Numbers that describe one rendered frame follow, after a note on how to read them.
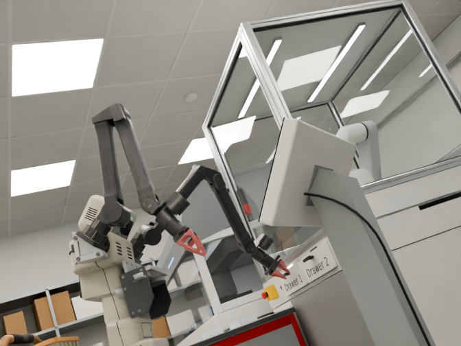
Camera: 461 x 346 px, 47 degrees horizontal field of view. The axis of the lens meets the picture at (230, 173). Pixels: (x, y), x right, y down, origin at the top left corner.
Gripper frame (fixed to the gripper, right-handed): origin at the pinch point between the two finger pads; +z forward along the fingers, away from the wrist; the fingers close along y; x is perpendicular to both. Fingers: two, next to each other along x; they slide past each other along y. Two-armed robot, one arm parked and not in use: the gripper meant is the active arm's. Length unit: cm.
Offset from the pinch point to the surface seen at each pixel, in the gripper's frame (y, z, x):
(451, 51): 346, 49, 137
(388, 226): 24, 17, -52
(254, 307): 1, 7, 83
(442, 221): 41, 36, -52
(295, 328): -14.9, 19.3, 13.5
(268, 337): -26.2, 10.2, 13.7
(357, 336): -17, 31, -35
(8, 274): -42, -202, 404
